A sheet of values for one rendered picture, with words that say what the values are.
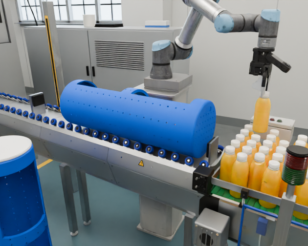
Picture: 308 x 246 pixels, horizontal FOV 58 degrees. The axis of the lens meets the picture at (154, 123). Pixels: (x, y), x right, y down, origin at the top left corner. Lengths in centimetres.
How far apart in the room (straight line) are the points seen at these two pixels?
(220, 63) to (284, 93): 94
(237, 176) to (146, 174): 51
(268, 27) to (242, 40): 275
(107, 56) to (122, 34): 33
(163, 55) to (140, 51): 134
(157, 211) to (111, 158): 73
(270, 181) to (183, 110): 47
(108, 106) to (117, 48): 184
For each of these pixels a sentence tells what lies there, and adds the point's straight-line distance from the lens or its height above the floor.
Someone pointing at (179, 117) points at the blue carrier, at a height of 117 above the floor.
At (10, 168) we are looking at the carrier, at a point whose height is 99.
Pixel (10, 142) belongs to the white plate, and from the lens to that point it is 154.
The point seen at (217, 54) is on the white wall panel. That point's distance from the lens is 413.
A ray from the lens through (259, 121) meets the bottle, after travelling 138.
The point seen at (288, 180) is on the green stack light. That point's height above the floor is 117.
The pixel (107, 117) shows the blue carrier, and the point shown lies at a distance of 150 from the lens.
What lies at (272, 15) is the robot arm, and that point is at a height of 160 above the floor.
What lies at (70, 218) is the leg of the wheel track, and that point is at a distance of 233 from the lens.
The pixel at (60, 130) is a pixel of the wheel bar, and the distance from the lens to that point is 188.
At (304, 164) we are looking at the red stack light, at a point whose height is 123.
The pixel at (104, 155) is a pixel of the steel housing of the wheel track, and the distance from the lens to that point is 164.
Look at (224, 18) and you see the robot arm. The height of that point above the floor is 159.
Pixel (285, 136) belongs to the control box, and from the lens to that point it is 153.
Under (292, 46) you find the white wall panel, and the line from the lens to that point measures 398.
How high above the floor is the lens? 163
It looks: 22 degrees down
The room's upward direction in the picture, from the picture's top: 1 degrees counter-clockwise
